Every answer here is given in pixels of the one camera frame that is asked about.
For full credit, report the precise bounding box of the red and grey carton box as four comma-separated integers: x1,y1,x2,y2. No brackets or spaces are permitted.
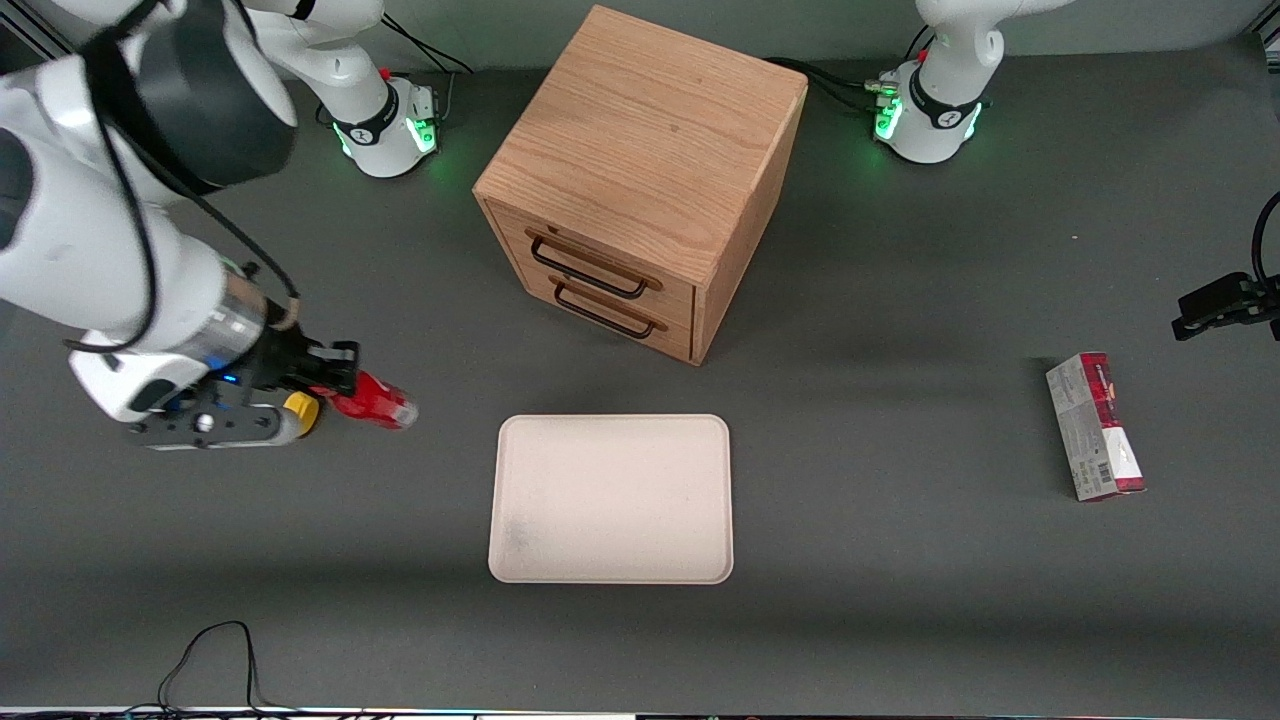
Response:
1045,351,1148,503

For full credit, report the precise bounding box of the thin black looped cable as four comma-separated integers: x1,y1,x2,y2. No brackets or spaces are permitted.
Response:
125,620,301,717

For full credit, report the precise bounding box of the wooden drawer with long handle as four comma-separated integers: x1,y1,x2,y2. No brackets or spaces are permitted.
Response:
485,198,699,323

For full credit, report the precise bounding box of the yellow toy lemon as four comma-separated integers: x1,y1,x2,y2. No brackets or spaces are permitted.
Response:
283,391,322,439

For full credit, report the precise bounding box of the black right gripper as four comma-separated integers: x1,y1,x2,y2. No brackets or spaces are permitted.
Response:
205,326,361,398

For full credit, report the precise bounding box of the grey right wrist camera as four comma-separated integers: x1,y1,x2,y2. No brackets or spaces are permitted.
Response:
124,396,303,452

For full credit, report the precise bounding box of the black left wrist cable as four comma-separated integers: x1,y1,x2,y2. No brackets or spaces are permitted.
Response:
1250,189,1280,293

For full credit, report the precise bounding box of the black right arm base cable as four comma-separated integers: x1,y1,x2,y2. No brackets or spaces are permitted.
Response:
376,12,477,129

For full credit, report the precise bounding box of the black left arm base cable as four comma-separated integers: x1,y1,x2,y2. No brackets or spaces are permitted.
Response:
763,24,937,113

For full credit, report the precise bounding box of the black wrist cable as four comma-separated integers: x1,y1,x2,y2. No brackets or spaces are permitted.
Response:
1250,189,1280,293
66,0,303,353

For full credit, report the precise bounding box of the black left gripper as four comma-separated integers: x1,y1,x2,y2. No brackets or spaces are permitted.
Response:
1171,272,1280,343

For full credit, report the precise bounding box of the beige plastic tray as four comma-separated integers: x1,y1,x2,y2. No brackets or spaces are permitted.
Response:
487,413,735,586

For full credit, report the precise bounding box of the black arm base cable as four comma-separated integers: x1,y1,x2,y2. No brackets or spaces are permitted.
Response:
376,12,477,129
763,24,937,113

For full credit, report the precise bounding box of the red coke bottle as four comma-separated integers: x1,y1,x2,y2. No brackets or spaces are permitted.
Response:
318,369,420,432

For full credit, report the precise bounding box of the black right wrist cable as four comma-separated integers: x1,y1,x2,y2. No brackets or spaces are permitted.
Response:
66,0,303,353

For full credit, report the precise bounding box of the wooden drawer cabinet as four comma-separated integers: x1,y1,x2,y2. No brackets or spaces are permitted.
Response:
472,4,810,368

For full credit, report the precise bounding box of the wooden drawer with short handle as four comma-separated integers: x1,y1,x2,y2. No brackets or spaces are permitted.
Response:
518,272,697,364

